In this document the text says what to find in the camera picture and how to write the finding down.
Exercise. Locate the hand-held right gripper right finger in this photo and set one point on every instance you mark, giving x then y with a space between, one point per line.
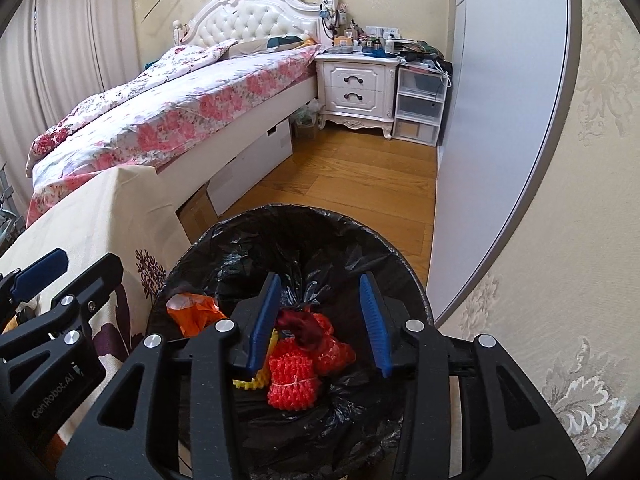
375 325

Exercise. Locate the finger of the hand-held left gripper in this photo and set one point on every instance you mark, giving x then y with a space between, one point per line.
42 270
95 285

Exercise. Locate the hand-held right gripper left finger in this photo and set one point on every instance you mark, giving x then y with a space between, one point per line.
262 320

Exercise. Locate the dark red wrapper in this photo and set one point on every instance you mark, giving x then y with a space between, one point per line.
300 327

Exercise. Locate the shiny red wrapper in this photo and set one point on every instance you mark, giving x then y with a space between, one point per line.
332 352

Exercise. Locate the red foam fruit net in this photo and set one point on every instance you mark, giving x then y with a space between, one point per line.
292 375

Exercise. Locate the yellow foam fruit net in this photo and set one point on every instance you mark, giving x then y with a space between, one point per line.
250 384

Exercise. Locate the orange plastic wrapper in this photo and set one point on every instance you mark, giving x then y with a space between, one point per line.
195 317

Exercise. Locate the bin with black bag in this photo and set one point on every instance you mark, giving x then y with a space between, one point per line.
300 240

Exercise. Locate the brown cardboard box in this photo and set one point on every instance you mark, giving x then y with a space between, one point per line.
196 205

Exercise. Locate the white box under bed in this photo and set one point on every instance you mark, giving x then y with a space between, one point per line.
250 165

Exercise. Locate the pink floral bed sheet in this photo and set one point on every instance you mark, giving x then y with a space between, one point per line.
200 110

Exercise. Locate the clear plastic bag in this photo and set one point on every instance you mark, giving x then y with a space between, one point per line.
306 114

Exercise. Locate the striped beige curtain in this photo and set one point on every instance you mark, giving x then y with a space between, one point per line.
65 60

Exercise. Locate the clear plastic drawer unit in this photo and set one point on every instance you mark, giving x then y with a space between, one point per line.
417 105

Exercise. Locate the grey sliding wardrobe door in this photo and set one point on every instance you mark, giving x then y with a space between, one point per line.
500 135

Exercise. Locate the white nightstand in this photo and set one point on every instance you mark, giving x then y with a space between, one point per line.
350 95

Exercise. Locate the floral quilt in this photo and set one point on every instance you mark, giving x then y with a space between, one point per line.
170 65

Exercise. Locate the grey pillow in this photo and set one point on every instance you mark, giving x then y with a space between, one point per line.
250 49

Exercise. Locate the teal cloth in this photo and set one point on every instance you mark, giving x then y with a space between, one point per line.
287 41

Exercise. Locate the clutter of small items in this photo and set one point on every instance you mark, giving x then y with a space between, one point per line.
380 42

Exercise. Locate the white bed with tufted headboard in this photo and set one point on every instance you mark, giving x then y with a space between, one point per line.
250 20

